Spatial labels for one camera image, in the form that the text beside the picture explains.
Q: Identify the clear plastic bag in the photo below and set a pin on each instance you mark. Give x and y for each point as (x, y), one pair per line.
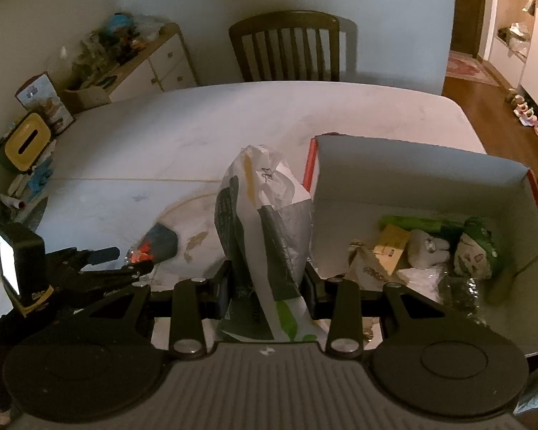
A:
(148, 29)

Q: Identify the white green plastic bag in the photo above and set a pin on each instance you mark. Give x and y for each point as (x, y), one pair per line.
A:
(251, 215)

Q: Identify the brown entrance door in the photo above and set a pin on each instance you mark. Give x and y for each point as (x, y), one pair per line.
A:
(466, 13)

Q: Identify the row of shoes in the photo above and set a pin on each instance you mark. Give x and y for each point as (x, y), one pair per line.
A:
(529, 114)

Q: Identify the tan printed carton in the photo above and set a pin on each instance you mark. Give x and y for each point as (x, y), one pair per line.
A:
(365, 268)

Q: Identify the yellow black tissue box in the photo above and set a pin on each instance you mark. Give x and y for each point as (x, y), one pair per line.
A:
(22, 143)

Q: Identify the yellow small box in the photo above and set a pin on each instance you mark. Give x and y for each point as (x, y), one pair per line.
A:
(392, 246)

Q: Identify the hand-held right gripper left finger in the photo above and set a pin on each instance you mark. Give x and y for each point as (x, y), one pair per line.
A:
(222, 291)

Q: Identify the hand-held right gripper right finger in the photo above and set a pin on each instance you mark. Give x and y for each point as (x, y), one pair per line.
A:
(313, 291)

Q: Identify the white wooden sideboard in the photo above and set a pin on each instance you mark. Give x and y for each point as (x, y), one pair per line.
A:
(166, 62)

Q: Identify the green long packet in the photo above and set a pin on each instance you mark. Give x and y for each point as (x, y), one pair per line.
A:
(417, 225)

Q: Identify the blue glove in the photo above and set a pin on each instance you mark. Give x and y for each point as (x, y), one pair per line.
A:
(40, 180)

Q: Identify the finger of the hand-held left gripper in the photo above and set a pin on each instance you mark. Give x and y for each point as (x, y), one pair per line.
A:
(112, 280)
(101, 254)

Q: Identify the white plastic packet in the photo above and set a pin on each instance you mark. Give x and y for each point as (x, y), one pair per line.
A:
(419, 280)

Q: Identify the wooden chair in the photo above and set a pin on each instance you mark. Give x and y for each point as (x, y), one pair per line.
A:
(287, 27)

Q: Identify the small cardboard box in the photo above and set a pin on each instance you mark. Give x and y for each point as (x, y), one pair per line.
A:
(85, 98)

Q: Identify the red cardboard box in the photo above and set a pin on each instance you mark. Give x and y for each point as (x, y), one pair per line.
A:
(408, 179)

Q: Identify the patterned door rug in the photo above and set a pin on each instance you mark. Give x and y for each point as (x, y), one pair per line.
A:
(470, 69)

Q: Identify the blue globe toy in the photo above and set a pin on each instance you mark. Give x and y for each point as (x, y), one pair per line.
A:
(119, 23)

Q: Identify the green frog plush toy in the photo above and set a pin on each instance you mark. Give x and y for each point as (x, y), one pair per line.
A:
(477, 251)

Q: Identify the white tooth plush toy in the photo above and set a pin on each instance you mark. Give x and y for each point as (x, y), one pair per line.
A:
(428, 246)

